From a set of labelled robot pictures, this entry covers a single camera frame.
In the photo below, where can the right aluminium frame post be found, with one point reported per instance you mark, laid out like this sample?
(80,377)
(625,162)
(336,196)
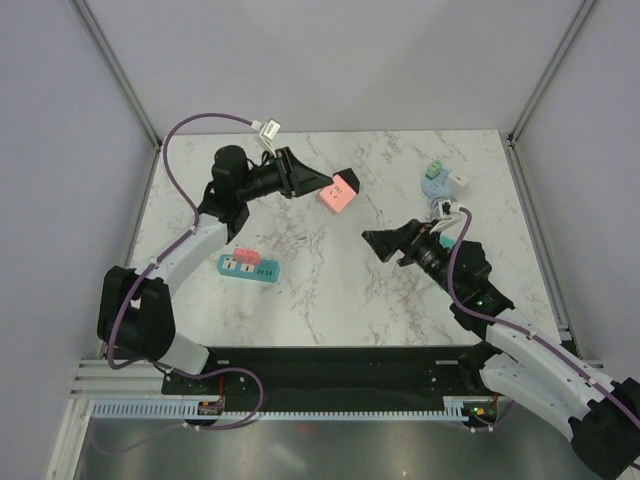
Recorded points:
(561,51)

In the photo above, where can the pink plug adapter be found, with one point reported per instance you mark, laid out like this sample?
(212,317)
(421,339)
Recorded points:
(246,256)

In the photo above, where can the left aluminium frame post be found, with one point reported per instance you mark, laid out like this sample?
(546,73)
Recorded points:
(103,46)

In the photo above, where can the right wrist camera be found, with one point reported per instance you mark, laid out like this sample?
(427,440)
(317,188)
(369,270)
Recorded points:
(446,210)

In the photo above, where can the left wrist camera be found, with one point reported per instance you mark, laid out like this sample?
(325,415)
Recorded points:
(266,132)

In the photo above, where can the black cube socket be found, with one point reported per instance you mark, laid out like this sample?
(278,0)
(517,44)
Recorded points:
(349,177)

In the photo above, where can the pink cube socket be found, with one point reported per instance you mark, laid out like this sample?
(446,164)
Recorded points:
(336,196)

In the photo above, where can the blue round power strip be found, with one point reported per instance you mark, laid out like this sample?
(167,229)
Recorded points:
(434,188)

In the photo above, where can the teal square adapter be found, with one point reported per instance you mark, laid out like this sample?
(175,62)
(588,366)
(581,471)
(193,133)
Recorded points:
(267,271)

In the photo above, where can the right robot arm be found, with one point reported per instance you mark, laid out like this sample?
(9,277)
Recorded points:
(596,413)

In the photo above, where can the white cube adapter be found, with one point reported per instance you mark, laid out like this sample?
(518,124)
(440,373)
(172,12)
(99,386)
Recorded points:
(457,181)

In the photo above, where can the teal triangular power strip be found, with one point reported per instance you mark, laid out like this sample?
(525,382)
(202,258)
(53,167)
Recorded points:
(447,243)

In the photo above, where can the white cable duct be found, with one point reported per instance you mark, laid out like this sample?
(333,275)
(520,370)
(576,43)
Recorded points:
(197,409)

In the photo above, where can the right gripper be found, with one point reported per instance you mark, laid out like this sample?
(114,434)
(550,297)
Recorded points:
(409,238)

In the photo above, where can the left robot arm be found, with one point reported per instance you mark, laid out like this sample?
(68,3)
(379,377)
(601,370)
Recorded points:
(136,311)

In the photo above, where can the green plug adapter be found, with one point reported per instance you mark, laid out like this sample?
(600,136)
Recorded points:
(434,169)

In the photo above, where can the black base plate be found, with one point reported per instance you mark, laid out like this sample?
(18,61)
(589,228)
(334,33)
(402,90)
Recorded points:
(340,377)

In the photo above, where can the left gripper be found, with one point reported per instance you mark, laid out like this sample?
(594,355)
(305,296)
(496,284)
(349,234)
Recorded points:
(296,178)

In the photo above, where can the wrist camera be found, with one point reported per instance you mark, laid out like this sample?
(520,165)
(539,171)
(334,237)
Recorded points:
(266,132)
(446,210)

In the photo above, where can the aluminium frame post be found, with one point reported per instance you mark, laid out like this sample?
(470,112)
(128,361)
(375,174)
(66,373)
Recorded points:
(103,46)
(561,51)

